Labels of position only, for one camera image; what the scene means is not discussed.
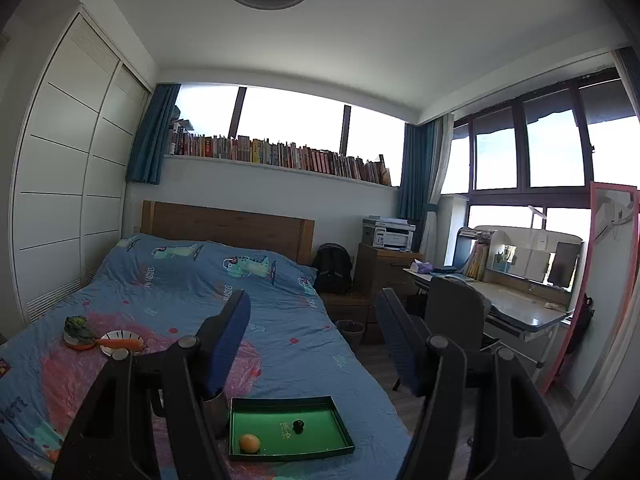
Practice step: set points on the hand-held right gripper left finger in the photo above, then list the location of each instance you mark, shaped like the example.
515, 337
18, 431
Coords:
227, 345

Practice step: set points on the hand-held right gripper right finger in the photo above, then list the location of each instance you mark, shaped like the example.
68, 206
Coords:
400, 350

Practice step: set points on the green tray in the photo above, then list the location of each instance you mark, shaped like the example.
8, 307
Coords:
310, 445

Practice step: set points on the mesh waste basket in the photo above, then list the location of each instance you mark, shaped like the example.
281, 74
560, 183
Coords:
350, 332

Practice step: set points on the bed with blue cover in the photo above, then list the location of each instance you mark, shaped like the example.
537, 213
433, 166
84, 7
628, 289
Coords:
280, 320

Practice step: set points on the low wooden nightstand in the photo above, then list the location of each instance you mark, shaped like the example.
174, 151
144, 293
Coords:
350, 305

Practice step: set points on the grey chair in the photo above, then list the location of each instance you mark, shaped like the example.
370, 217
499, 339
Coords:
455, 310

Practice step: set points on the stainless steel cup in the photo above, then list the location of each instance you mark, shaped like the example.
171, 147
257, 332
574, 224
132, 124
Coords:
215, 415

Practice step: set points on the wooden dresser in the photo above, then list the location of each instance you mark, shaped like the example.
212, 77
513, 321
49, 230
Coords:
380, 272

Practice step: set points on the purple tissue pack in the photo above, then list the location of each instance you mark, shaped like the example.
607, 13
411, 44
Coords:
420, 267

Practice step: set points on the small orange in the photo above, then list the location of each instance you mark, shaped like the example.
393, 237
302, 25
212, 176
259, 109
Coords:
249, 443

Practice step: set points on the black backpack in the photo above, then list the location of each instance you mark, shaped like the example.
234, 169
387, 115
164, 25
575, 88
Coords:
332, 270

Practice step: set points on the dark plum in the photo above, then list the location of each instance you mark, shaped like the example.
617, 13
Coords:
298, 426

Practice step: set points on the carrot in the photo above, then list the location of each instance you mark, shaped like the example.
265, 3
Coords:
120, 344

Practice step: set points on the white plate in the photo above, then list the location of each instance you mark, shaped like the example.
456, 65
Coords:
117, 336

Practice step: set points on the white printer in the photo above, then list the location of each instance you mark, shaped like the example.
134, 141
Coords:
395, 235

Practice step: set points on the wooden bed headboard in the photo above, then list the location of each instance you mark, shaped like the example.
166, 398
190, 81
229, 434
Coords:
225, 225

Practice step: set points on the yellow folders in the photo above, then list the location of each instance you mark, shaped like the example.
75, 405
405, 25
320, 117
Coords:
480, 260

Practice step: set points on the study desk with hutch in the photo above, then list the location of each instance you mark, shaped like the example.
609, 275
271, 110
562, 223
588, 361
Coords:
520, 305

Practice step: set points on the small orange dish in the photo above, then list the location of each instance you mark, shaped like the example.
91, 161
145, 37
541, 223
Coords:
80, 346

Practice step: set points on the green leafy vegetable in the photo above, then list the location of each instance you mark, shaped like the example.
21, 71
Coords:
77, 327

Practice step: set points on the pink framed mirror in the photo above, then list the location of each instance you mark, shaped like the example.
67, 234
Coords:
554, 377

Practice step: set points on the pink plastic sheet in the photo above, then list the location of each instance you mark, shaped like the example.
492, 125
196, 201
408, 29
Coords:
70, 390

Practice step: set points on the blue curtain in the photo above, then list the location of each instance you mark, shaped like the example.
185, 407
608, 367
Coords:
412, 170
150, 135

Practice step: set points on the dark monitor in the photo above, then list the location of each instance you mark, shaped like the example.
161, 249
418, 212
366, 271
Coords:
562, 265

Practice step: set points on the black hanging bag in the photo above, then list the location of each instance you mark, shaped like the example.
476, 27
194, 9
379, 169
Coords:
582, 320

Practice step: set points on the white desk lamp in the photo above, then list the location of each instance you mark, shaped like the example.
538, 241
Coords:
537, 212

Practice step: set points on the dark framed balcony window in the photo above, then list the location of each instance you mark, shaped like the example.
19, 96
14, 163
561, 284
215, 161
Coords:
525, 197

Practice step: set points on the row of books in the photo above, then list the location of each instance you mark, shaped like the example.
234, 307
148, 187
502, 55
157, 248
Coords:
280, 152

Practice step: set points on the wide bedroom window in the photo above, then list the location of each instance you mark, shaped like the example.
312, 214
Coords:
290, 115

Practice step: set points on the white sliding door wardrobe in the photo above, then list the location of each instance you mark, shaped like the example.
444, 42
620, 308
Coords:
65, 160

